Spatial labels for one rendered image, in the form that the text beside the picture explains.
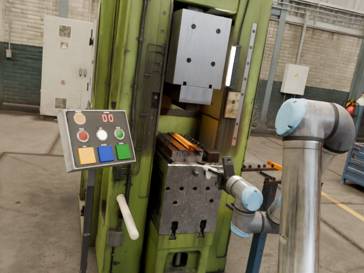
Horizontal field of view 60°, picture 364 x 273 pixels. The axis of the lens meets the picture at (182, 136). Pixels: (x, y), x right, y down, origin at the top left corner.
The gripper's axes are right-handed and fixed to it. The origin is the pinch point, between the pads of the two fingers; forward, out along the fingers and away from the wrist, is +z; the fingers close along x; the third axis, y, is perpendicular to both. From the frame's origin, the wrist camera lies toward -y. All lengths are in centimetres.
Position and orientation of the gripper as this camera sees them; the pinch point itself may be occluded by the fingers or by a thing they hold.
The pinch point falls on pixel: (215, 165)
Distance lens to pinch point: 160.4
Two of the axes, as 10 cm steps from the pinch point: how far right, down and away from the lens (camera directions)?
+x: 9.3, 0.6, 3.5
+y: -1.4, 9.7, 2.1
